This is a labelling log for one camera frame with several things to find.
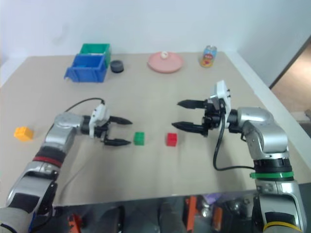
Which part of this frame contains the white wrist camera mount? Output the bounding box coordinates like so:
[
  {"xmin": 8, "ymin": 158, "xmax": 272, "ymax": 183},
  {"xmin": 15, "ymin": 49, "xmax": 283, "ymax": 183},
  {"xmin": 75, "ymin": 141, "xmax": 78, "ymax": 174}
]
[
  {"xmin": 209, "ymin": 80, "xmax": 231, "ymax": 129},
  {"xmin": 88, "ymin": 104, "xmax": 111, "ymax": 139}
]

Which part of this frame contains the yellow toy brick cube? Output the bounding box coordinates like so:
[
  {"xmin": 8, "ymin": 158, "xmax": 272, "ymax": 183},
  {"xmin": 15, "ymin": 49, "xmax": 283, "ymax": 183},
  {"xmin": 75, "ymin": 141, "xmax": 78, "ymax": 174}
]
[{"xmin": 14, "ymin": 127, "xmax": 35, "ymax": 142}]

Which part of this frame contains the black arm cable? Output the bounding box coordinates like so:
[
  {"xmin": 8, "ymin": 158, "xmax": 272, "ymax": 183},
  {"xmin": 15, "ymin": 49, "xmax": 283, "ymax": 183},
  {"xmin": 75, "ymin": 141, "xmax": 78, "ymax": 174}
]
[
  {"xmin": 63, "ymin": 98, "xmax": 106, "ymax": 113},
  {"xmin": 213, "ymin": 103, "xmax": 255, "ymax": 171}
]

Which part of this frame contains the blue plastic storage bin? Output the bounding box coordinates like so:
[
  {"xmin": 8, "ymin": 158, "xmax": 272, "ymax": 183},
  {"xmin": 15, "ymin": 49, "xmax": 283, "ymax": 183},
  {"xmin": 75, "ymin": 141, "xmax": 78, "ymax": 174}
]
[{"xmin": 63, "ymin": 53, "xmax": 108, "ymax": 83}]

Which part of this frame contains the red toy brick cube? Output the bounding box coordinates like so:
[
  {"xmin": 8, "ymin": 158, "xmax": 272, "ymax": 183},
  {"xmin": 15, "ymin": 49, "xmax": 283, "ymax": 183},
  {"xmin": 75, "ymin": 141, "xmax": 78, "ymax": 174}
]
[{"xmin": 166, "ymin": 133, "xmax": 178, "ymax": 147}]

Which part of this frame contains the pink round plate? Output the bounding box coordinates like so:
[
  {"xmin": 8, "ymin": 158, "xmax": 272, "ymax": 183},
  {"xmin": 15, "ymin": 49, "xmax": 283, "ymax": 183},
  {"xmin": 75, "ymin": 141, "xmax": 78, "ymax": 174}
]
[{"xmin": 147, "ymin": 51, "xmax": 184, "ymax": 74}]

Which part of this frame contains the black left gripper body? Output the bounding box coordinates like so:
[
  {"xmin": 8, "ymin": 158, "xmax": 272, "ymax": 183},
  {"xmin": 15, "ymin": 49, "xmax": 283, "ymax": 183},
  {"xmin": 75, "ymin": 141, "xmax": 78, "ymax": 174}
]
[{"xmin": 94, "ymin": 116, "xmax": 114, "ymax": 143}]

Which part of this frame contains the green plastic storage bin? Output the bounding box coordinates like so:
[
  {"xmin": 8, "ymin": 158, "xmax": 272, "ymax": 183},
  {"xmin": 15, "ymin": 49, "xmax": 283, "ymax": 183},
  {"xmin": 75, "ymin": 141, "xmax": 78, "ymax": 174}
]
[{"xmin": 79, "ymin": 43, "xmax": 112, "ymax": 67}]

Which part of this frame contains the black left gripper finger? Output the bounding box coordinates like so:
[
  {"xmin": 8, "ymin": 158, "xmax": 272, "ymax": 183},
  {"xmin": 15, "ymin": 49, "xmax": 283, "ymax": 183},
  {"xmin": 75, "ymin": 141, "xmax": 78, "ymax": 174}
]
[
  {"xmin": 110, "ymin": 116, "xmax": 134, "ymax": 126},
  {"xmin": 104, "ymin": 138, "xmax": 133, "ymax": 147}
]

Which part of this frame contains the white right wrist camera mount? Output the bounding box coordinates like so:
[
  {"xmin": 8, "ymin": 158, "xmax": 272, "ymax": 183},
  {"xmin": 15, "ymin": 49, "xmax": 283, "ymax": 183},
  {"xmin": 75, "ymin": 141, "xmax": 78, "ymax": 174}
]
[{"xmin": 209, "ymin": 80, "xmax": 231, "ymax": 129}]

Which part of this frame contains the green toy brick cube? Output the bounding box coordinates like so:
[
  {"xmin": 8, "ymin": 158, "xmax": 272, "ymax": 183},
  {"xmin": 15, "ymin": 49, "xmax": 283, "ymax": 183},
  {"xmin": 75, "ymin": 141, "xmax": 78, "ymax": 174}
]
[{"xmin": 133, "ymin": 132, "xmax": 146, "ymax": 146}]

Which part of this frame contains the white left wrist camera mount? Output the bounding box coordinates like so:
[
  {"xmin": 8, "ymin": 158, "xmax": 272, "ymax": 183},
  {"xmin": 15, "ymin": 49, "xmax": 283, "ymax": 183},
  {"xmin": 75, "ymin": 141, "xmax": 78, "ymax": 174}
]
[{"xmin": 88, "ymin": 104, "xmax": 111, "ymax": 139}]

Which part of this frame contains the colourful printed drink can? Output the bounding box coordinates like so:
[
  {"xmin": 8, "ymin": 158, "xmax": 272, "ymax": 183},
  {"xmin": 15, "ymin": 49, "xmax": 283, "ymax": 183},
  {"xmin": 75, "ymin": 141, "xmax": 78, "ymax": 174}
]
[{"xmin": 200, "ymin": 45, "xmax": 217, "ymax": 68}]

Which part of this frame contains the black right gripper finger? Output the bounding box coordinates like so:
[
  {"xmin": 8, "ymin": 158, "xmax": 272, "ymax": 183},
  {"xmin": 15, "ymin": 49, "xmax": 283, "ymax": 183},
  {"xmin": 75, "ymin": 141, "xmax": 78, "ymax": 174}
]
[
  {"xmin": 176, "ymin": 100, "xmax": 207, "ymax": 110},
  {"xmin": 171, "ymin": 121, "xmax": 208, "ymax": 137}
]

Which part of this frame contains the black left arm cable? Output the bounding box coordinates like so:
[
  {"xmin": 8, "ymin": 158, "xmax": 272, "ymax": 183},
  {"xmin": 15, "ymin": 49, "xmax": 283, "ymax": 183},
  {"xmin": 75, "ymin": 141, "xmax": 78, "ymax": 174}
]
[{"xmin": 63, "ymin": 98, "xmax": 106, "ymax": 113}]

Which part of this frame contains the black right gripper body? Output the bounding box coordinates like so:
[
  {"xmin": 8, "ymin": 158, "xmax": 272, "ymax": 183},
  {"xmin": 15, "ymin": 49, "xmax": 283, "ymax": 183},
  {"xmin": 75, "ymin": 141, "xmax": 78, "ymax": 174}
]
[{"xmin": 202, "ymin": 98, "xmax": 225, "ymax": 131}]

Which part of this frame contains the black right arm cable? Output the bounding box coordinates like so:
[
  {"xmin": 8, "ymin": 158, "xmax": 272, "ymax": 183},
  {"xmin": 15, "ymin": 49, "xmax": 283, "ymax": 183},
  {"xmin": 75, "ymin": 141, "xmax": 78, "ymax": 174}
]
[{"xmin": 213, "ymin": 103, "xmax": 255, "ymax": 171}]

